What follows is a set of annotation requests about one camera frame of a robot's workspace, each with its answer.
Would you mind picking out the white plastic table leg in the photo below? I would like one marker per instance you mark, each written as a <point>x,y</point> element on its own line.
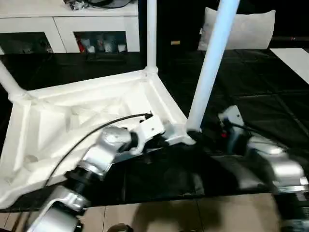
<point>10,82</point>
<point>210,65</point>
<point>151,36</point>

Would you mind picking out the white plastic table top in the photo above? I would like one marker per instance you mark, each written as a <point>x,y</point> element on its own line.
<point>60,116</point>

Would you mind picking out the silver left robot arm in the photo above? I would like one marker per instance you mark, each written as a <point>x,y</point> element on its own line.
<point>108,142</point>

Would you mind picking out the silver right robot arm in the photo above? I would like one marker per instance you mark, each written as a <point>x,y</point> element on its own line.
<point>285,164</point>

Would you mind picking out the black work mat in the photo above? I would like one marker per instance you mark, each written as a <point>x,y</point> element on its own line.
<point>253,84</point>

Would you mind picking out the dark round robot body part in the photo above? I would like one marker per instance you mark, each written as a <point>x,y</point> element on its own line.
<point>119,228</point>

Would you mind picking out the white flat panel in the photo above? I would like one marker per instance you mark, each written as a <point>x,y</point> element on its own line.
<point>293,60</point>

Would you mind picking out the small white cup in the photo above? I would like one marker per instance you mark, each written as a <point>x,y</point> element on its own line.
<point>122,48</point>

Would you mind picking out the white patterned jar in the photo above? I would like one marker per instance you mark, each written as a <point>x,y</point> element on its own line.
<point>108,47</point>

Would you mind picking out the grey cushion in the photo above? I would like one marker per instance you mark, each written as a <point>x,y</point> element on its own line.
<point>251,29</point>

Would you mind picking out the black speaker with gold label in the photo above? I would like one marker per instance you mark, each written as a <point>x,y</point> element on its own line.
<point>173,24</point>

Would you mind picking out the red packet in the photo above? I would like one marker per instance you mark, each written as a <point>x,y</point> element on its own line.
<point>82,45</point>

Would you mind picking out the grey helmet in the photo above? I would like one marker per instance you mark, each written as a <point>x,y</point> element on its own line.
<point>108,2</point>

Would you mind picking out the white sideboard with glass doors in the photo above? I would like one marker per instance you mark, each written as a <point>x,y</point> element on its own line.
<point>36,24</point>

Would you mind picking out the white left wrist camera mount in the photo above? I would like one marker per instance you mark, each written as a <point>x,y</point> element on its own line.
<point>150,126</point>

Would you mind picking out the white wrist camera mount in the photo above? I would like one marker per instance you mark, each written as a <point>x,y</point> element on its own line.
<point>233,116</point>
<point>150,126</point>

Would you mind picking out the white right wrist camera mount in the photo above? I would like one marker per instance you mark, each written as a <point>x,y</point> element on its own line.
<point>233,116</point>

